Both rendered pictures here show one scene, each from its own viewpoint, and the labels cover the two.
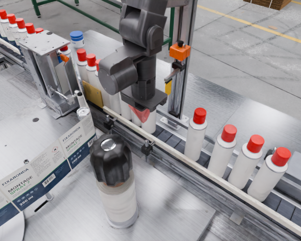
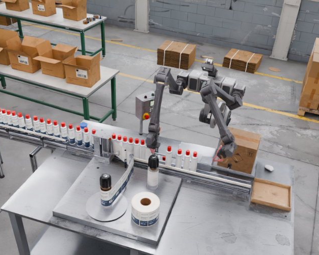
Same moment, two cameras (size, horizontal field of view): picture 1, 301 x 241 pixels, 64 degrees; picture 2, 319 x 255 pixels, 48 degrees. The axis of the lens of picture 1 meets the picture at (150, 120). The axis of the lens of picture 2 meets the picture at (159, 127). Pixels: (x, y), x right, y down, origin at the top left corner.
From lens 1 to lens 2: 232 cm
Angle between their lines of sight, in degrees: 22
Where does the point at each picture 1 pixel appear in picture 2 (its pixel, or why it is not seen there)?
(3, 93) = (65, 162)
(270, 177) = (194, 161)
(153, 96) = (157, 144)
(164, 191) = (163, 177)
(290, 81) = (206, 126)
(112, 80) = (151, 140)
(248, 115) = (184, 148)
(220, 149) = (178, 157)
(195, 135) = (169, 155)
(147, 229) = (162, 187)
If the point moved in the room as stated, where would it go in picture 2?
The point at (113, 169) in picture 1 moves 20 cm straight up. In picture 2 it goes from (156, 162) to (157, 140)
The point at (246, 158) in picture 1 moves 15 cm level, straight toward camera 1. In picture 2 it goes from (186, 157) to (183, 169)
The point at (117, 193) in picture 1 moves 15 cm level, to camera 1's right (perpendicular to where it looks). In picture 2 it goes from (156, 171) to (174, 167)
